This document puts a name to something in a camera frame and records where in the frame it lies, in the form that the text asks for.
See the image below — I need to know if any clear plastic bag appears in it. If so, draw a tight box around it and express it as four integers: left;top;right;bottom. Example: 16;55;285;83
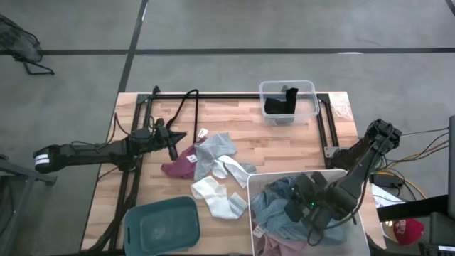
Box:
328;92;355;122

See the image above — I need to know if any teal plastic basket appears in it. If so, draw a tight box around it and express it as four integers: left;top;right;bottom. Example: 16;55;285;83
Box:
123;196;202;256

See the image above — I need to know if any yellow cable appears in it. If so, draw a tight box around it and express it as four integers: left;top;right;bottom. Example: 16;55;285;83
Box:
376;170;427;200

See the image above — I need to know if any black beam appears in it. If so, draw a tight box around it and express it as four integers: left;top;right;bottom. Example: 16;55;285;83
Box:
376;194;449;223

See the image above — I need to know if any orange cable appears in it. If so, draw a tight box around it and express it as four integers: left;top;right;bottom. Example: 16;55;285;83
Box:
387;140;451;168

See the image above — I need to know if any black cable loop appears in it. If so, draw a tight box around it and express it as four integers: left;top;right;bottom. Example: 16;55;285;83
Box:
166;88;200;145

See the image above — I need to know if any white sock with striped cuff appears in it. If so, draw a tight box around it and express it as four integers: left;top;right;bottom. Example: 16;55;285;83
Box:
190;175;249;220

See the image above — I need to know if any grey cable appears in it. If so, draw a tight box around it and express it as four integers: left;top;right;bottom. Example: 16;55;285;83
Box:
400;127;451;138

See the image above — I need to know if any white and grey sock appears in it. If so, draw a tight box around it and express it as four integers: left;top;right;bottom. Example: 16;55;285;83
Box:
212;154;257;189

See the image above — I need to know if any black aluminium table frame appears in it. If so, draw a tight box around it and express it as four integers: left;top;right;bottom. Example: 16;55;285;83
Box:
106;85;344;254

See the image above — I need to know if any black cloth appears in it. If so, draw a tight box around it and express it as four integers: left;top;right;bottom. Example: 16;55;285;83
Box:
264;87;300;116

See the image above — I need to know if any grey metal stand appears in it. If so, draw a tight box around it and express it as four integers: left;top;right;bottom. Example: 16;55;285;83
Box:
0;154;58;256

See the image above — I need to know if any black mesh chair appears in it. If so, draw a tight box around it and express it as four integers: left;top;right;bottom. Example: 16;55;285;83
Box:
0;13;56;76

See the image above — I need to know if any maroon cloth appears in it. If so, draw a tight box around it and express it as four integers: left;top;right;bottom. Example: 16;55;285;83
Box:
160;127;209;180

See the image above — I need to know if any grey cloth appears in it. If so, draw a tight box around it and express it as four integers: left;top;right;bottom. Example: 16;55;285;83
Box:
193;132;238;182

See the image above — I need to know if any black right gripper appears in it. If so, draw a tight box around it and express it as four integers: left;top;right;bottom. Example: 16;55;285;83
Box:
284;174;353;233

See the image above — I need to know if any black power adapter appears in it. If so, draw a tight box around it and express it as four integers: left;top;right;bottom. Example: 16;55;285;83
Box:
372;172;405;188

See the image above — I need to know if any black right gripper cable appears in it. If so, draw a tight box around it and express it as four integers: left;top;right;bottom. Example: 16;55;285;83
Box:
306;213;358;247

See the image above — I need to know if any red cap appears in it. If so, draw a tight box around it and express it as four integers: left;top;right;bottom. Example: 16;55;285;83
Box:
392;218;426;246

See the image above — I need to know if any dark grey equipment case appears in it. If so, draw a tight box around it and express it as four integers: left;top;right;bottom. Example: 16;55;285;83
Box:
417;211;455;256

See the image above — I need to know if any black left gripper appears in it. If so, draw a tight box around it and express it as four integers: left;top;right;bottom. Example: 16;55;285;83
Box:
136;124;188;161

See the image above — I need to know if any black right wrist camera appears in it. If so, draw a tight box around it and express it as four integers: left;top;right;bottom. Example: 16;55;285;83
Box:
301;171;328;189

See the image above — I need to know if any clear plastic container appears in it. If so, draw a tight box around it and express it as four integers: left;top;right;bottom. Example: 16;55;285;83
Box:
258;80;320;127

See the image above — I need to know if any white paper sheet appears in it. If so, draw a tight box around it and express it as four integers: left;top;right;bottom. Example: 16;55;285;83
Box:
370;183;406;209

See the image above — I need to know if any light blue cloth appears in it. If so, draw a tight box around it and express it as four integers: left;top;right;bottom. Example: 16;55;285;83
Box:
250;176;348;246

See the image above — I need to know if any pink cloth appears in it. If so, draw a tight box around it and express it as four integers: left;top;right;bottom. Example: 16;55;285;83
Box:
256;233;309;256

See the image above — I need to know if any white woven plastic basket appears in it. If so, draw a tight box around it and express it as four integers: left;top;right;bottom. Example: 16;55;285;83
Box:
247;168;370;256

